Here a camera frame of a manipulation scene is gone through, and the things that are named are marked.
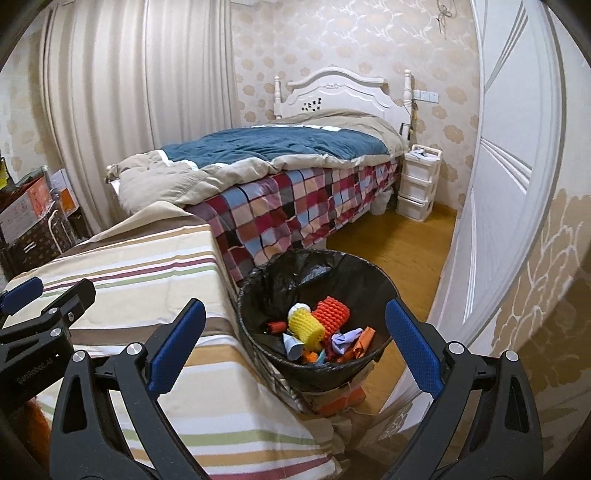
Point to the white panel door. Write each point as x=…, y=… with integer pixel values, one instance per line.
x=498, y=207

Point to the red wrapper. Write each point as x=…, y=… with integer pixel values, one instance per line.
x=330, y=354

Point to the plaid bed sheet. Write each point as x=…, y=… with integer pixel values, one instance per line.
x=286, y=207

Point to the blue and beige duvet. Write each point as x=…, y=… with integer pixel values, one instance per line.
x=277, y=143

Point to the white tube frame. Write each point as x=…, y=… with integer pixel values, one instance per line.
x=57, y=230

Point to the white striped curtain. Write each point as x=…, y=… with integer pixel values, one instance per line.
x=138, y=83

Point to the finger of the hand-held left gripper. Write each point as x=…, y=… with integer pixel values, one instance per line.
x=21, y=295
x=69, y=304

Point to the white bucket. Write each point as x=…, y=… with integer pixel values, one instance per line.
x=381, y=204

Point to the white wall switch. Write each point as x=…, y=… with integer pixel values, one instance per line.
x=425, y=96

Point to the white wooden bed headboard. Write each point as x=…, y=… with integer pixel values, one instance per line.
x=341, y=94

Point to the yellow foam fruit net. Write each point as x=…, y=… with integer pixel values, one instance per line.
x=304, y=330

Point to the black-lined trash bin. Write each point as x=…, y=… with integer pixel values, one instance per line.
x=277, y=286

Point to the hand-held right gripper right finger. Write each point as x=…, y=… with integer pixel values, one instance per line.
x=415, y=339

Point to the white and orange box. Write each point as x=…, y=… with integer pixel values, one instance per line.
x=64, y=191

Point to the white plastic drawer unit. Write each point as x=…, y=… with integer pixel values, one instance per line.
x=415, y=184

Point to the small orange wrapper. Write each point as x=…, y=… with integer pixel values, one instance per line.
x=310, y=356

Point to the striped bed sheet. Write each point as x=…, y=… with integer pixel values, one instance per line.
x=161, y=258

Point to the orange foam fruit net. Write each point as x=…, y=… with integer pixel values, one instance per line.
x=332, y=316

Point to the cardboard box with orange print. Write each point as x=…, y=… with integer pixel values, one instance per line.
x=23, y=207

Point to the white blue plastic wrapper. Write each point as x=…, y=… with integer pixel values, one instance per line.
x=293, y=346

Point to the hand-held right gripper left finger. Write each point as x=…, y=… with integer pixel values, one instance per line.
x=173, y=339

